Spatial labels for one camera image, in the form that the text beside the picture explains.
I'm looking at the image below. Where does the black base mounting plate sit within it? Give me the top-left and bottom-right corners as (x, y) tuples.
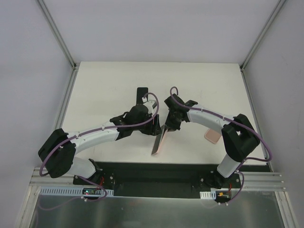
(72, 160), (247, 200)

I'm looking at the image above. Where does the black smartphone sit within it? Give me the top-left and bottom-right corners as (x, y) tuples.
(136, 87), (149, 105)
(151, 125), (167, 156)

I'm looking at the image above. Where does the white cable duct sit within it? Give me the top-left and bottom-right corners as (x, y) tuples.
(40, 187), (105, 197)
(199, 191), (216, 200)

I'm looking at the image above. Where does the pink silicone phone case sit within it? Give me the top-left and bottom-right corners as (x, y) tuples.
(204, 129), (222, 144)

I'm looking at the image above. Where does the right white cable duct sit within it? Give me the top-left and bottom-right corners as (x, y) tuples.
(199, 191), (216, 200)

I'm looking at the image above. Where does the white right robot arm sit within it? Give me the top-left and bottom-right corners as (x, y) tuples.
(164, 94), (260, 188)

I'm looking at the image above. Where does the left white cable duct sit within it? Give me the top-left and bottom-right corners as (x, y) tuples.
(40, 187), (105, 197)

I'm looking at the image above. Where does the aluminium table edge rail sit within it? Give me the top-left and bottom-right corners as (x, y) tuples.
(29, 167), (287, 192)

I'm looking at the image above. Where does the left aluminium frame post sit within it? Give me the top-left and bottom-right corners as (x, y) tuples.
(36, 0), (77, 70)

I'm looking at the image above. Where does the right aluminium frame post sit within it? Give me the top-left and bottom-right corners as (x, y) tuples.
(240, 0), (287, 72)

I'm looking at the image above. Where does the aluminium frame post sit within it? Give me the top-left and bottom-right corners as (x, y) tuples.
(240, 0), (287, 72)
(36, 0), (77, 70)

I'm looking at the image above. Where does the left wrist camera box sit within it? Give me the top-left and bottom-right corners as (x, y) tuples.
(143, 100), (157, 114)

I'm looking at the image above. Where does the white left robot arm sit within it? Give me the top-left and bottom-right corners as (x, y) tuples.
(38, 101), (161, 185)

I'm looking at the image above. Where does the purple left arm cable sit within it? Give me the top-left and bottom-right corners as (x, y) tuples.
(38, 92), (160, 211)

